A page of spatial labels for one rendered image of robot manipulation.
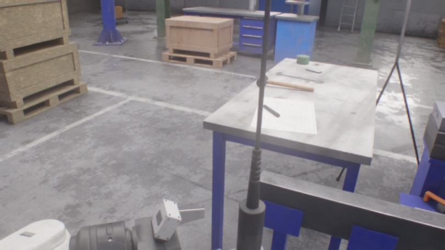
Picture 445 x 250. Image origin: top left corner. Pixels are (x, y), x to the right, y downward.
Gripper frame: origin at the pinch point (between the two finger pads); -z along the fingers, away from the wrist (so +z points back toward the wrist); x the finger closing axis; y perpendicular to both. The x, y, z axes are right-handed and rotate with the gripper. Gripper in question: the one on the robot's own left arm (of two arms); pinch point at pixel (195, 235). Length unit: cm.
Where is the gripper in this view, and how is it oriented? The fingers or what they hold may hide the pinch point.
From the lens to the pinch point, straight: 57.1
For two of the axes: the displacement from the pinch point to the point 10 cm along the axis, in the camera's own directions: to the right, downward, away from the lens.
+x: 3.0, 4.0, -8.6
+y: 0.3, -9.1, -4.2
